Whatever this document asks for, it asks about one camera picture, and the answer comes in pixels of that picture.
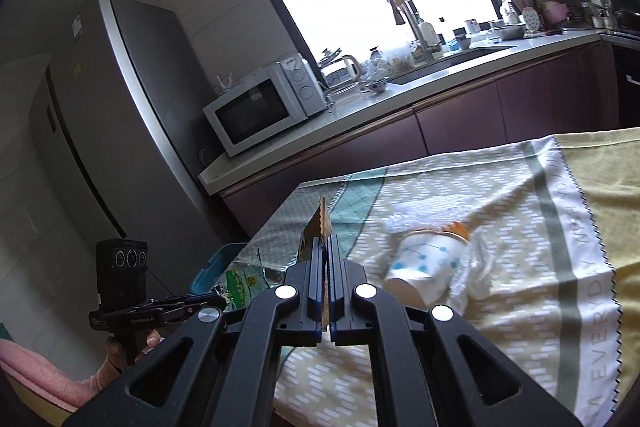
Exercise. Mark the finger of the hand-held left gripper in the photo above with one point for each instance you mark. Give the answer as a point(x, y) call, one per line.
point(207, 298)
point(316, 272)

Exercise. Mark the patterned grey green tablecloth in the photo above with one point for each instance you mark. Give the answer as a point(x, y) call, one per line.
point(500, 217)

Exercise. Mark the clear plastic wrapper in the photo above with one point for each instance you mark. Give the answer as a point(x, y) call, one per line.
point(477, 267)

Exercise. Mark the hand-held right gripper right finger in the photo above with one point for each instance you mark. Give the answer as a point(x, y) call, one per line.
point(336, 272)

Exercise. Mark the glass pot with lid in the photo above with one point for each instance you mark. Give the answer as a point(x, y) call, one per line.
point(331, 69)

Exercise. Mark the steel kitchen faucet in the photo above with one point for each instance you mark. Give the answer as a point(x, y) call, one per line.
point(415, 27)

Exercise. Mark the grey refrigerator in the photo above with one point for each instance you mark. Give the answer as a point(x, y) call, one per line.
point(100, 107)

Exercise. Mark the white foam fruit net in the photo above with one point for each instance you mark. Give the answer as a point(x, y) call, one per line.
point(402, 219)

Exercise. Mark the white dotted trivet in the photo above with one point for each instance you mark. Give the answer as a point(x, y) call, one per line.
point(530, 19)

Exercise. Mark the person's left hand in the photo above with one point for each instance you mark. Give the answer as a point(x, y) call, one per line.
point(152, 342)

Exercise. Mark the kitchen sink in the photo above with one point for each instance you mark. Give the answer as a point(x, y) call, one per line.
point(445, 62)

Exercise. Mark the crushed clear plastic bottle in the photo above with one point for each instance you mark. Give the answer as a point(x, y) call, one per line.
point(240, 282)

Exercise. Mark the pink base cabinets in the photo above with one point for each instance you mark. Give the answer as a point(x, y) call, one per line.
point(450, 117)

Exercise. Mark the person's left forearm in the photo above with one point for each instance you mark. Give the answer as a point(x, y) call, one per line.
point(45, 372)

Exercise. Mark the clear plastic bag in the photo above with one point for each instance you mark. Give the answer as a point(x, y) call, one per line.
point(392, 59)

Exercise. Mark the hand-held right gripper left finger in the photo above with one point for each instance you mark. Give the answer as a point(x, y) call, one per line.
point(316, 272)

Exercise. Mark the pink pot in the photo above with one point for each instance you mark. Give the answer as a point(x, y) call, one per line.
point(556, 14)

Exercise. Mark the clear plastic container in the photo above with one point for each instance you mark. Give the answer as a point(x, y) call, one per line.
point(342, 91)

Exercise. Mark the white blue-dotted paper cup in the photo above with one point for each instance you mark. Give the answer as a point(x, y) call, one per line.
point(425, 267)

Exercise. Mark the white soap bottle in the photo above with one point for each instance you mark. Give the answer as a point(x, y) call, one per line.
point(428, 33)

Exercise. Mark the metal basin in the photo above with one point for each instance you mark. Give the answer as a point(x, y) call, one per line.
point(507, 32)

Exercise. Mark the yellow cloth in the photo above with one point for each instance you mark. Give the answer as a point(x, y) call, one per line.
point(605, 177)

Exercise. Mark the black built-in oven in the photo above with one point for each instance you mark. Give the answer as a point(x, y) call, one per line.
point(627, 82)

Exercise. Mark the small white rack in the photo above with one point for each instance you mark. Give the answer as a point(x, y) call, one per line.
point(224, 84)

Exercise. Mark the orange peel piece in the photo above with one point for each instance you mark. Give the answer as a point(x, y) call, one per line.
point(459, 229)

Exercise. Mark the white microwave oven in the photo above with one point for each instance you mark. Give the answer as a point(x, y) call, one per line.
point(250, 112)

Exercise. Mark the blue patterned bowl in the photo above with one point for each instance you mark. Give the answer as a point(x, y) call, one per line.
point(378, 85)

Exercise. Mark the brown cardboard scrap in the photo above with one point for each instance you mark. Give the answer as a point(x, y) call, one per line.
point(317, 222)

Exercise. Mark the white kitchen countertop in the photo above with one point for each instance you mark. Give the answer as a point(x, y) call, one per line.
point(360, 112)

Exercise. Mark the teal plastic bin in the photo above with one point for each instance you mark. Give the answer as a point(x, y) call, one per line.
point(215, 264)

